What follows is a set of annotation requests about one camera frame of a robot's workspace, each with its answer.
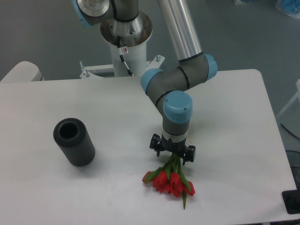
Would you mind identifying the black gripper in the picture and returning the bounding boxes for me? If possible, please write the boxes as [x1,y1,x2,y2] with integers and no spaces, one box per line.
[150,134,196,165]

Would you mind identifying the red tulip bouquet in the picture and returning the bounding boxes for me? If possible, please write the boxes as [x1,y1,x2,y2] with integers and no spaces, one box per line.
[142,153,195,209]

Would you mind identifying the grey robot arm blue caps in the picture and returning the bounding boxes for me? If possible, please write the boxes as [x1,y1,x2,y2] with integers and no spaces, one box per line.
[72,0,218,162]

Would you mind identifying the black ribbed cylindrical vase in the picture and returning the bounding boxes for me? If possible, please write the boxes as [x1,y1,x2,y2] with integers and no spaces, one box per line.
[53,118,95,167]

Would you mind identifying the black device at table corner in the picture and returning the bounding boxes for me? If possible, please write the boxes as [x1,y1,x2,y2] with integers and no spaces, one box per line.
[282,190,300,215]

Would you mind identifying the white chair backrest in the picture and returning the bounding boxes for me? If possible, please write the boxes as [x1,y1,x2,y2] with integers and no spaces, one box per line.
[0,61,45,83]

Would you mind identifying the black cable on pedestal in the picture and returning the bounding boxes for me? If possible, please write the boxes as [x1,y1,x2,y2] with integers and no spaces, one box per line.
[119,54,135,77]

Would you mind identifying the black cable on floor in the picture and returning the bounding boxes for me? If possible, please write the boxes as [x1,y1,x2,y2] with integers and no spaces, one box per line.
[280,123,300,139]

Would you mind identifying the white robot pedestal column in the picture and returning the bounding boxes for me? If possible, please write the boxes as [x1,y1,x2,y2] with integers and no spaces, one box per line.
[100,11,153,75]

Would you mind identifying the white frame at right edge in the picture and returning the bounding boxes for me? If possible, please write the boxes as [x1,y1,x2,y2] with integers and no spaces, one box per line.
[275,80,300,120]

